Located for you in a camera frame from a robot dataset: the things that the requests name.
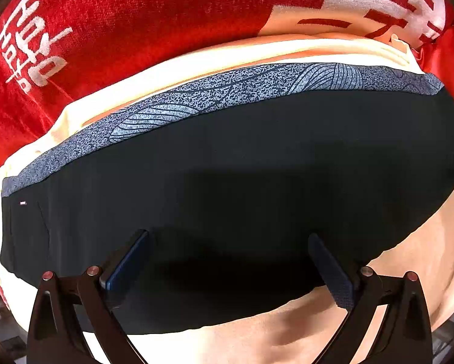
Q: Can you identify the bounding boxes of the black pants with patterned waistband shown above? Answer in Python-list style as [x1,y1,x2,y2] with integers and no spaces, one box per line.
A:
[1,62,454,334]

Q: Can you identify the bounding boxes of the red blanket with white characters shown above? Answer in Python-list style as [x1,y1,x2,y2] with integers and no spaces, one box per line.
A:
[0,0,454,304]

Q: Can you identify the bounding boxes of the red embroidered satin pillow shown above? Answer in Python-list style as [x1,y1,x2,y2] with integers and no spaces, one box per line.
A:
[419,23,454,98]

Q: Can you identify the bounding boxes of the cream seat cushion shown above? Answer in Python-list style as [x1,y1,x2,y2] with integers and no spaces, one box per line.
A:
[0,33,454,363]

